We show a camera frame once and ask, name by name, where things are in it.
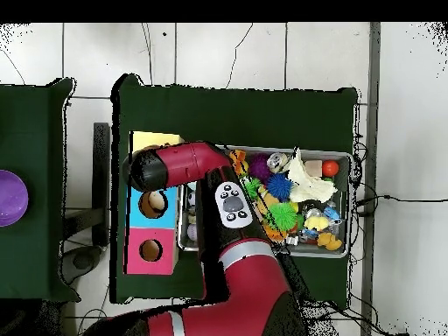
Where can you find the purple spiky ball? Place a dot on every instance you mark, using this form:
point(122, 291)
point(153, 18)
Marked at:
point(259, 167)

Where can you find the blue spiky ball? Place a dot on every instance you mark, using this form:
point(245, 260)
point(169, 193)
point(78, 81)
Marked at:
point(279, 187)

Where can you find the dark green table cloth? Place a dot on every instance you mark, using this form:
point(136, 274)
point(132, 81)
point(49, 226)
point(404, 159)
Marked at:
point(245, 115)
point(31, 122)

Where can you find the green spiky ball with eyes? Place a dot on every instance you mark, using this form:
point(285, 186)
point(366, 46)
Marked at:
point(284, 216)
point(252, 187)

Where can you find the cream cloth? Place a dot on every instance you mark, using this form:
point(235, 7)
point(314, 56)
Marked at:
point(308, 185)

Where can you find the brown plush toy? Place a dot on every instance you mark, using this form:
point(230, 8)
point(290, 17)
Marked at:
point(329, 239)

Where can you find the small wooden block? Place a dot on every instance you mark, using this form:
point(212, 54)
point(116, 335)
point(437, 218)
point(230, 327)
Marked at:
point(314, 168)

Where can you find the shallow mesh bin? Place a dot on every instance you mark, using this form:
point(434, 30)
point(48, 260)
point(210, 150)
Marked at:
point(315, 249)

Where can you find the purple bowl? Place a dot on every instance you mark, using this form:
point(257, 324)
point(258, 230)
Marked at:
point(10, 199)

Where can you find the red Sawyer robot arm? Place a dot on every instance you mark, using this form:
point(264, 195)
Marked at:
point(252, 280)

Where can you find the crushed drink can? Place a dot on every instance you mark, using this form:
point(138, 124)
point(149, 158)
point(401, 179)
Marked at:
point(278, 162)

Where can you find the orange-red ball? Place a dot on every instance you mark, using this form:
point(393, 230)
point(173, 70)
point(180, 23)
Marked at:
point(330, 168)

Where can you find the wooden box with three holes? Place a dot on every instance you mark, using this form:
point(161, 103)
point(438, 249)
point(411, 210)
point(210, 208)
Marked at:
point(164, 245)

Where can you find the yellow plush toy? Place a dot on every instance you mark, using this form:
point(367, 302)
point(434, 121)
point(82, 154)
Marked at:
point(316, 223)

